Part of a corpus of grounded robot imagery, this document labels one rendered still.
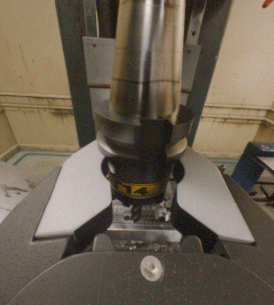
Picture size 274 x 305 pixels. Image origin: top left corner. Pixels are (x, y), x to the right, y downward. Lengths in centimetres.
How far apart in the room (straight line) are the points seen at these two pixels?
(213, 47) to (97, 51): 49
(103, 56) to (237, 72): 91
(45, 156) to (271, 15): 182
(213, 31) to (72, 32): 58
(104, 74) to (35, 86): 70
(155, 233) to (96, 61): 68
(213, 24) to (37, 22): 95
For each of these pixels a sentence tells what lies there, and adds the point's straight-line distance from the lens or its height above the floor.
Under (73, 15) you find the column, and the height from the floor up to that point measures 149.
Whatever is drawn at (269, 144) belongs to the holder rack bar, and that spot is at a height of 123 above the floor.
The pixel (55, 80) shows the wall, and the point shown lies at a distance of 128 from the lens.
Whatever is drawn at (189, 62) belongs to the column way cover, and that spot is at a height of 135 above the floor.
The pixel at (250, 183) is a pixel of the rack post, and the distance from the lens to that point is 40.
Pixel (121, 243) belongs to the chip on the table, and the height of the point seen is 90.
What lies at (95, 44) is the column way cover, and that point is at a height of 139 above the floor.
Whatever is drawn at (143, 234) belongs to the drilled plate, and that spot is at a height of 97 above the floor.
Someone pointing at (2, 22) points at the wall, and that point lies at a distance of 140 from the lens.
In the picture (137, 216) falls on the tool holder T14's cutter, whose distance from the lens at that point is 16.
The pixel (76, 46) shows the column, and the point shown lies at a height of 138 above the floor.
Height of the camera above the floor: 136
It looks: 32 degrees down
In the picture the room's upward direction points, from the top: 4 degrees clockwise
